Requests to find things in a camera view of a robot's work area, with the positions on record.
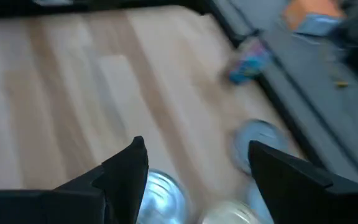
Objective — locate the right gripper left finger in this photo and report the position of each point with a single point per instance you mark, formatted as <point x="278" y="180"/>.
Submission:
<point x="120" y="193"/>

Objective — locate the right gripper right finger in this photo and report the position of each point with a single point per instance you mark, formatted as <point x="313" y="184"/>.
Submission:
<point x="294" y="193"/>

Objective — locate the gold-lid can red-blue label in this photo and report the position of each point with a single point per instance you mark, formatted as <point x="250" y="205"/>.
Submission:
<point x="247" y="70"/>
<point x="228" y="216"/>

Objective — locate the blue fish label can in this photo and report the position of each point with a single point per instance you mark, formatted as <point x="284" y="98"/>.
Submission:
<point x="166" y="202"/>

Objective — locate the orange box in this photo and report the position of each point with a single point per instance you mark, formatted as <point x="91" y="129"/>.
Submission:
<point x="309" y="12"/>

